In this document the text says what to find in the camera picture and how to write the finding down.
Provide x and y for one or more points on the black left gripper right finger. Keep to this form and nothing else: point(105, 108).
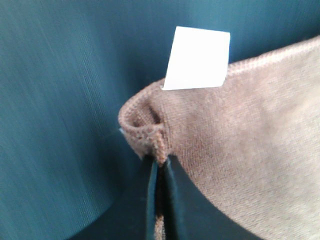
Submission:
point(189, 215)

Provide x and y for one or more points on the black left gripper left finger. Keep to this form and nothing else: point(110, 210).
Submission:
point(133, 215)

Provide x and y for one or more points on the brown towel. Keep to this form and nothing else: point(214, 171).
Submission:
point(251, 146)

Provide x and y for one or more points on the black table cloth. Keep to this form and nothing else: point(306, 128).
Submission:
point(67, 67)

